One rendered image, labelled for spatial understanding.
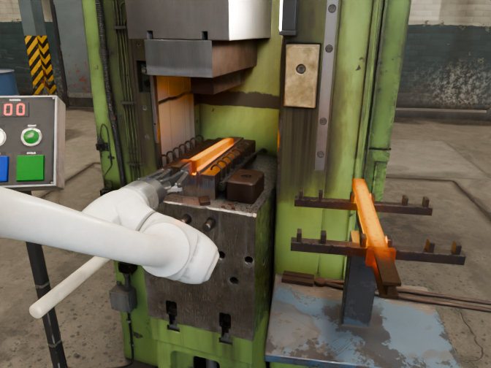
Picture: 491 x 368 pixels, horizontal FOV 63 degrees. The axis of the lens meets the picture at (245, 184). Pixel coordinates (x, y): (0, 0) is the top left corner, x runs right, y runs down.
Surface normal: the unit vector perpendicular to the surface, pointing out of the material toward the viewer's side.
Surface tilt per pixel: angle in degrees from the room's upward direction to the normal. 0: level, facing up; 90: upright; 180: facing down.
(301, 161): 90
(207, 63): 90
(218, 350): 90
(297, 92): 90
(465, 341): 0
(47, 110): 60
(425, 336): 0
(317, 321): 0
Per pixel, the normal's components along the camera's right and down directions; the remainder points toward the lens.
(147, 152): -0.31, 0.34
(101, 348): 0.01, -0.93
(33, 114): 0.11, -0.15
